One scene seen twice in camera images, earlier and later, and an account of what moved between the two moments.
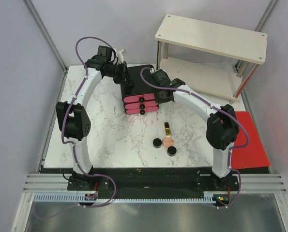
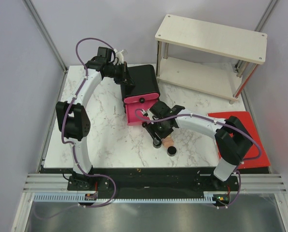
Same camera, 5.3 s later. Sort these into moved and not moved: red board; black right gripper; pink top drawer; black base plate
Moved: black right gripper
Not moved: black base plate; pink top drawer; red board
